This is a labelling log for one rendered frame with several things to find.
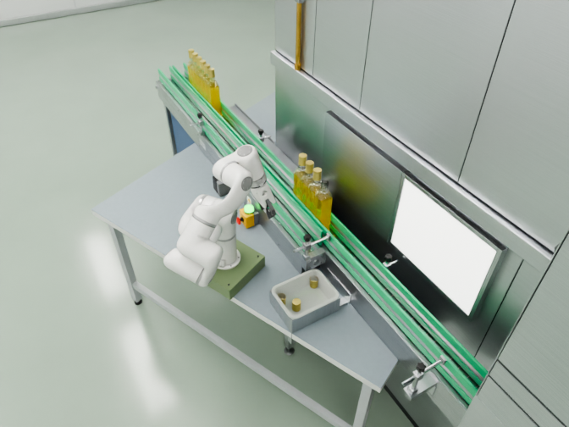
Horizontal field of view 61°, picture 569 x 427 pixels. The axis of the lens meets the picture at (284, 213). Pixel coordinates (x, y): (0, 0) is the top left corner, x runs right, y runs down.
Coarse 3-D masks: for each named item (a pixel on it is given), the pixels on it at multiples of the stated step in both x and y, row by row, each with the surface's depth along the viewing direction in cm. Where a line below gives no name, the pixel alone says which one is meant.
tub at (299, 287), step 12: (300, 276) 192; (312, 276) 196; (324, 276) 192; (276, 288) 188; (288, 288) 192; (300, 288) 196; (324, 288) 193; (288, 300) 192; (312, 300) 192; (324, 300) 192; (288, 312) 179; (300, 312) 187
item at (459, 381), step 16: (288, 192) 214; (304, 208) 205; (320, 224) 197; (336, 240) 190; (336, 256) 193; (352, 272) 186; (368, 288) 179; (384, 304) 173; (400, 320) 168; (416, 336) 162; (432, 352) 157; (448, 368) 151; (464, 384) 146
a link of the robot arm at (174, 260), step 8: (176, 248) 160; (168, 256) 158; (176, 256) 157; (184, 256) 157; (168, 264) 158; (176, 264) 157; (184, 264) 157; (192, 264) 157; (176, 272) 159; (184, 272) 157; (192, 272) 157; (200, 272) 157; (192, 280) 158
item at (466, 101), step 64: (320, 0) 177; (384, 0) 148; (448, 0) 128; (512, 0) 112; (320, 64) 192; (384, 64) 158; (448, 64) 135; (512, 64) 117; (320, 128) 208; (384, 128) 169; (448, 128) 143; (512, 128) 124; (448, 192) 149; (512, 192) 130; (512, 256) 138; (448, 320) 175; (512, 320) 146
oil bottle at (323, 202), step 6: (318, 192) 192; (330, 192) 193; (318, 198) 192; (324, 198) 191; (330, 198) 193; (318, 204) 194; (324, 204) 193; (330, 204) 195; (318, 210) 196; (324, 210) 195; (330, 210) 197; (318, 216) 198; (324, 216) 198; (330, 216) 200; (324, 222) 200
